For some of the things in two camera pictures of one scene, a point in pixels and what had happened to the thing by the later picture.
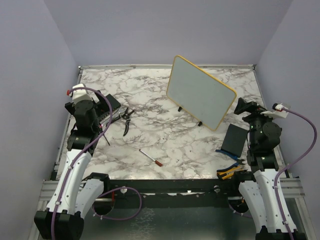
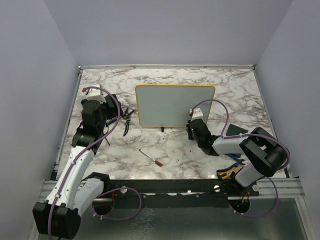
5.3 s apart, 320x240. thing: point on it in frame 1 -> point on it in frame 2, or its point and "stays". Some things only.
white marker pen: x=156 y=162 stays
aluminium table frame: x=292 y=187 stays
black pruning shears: x=126 y=117 stays
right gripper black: x=251 y=106 -> x=189 y=136
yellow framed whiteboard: x=204 y=97 -> x=169 y=105
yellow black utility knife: x=228 y=174 stays
